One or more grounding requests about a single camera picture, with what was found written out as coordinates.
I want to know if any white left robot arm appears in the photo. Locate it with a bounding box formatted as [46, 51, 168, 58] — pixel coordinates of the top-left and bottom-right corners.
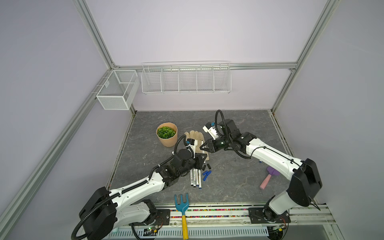
[71, 149, 207, 240]

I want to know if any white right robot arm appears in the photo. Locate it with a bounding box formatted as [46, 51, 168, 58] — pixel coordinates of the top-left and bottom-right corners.
[200, 119, 323, 223]

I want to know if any beige work glove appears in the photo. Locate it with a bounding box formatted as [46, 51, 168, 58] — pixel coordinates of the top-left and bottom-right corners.
[185, 130, 209, 161]

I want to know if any tan pot with green plant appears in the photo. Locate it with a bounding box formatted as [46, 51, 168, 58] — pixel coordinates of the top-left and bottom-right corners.
[156, 123, 178, 148]

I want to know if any teal yellow garden fork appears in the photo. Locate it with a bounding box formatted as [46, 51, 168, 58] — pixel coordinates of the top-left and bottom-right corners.
[174, 193, 189, 240]

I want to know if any small white mesh basket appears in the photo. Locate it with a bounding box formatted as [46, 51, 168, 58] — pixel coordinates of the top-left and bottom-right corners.
[97, 70, 140, 111]

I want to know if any black corrugated right cable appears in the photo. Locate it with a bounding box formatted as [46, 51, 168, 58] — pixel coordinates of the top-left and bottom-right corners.
[213, 109, 250, 160]

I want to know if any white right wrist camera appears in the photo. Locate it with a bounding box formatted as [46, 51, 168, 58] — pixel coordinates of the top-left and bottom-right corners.
[203, 122, 219, 140]

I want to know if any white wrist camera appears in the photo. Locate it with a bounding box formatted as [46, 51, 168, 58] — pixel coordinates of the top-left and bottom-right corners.
[185, 138, 194, 151]
[203, 122, 219, 140]

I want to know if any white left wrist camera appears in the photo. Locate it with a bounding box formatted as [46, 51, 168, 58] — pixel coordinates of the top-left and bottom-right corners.
[185, 138, 194, 151]

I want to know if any long white wire basket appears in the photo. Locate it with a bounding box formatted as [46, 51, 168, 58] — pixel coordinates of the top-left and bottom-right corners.
[141, 61, 232, 94]

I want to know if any aluminium cage frame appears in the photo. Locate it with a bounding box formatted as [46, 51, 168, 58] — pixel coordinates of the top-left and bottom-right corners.
[1, 1, 340, 240]

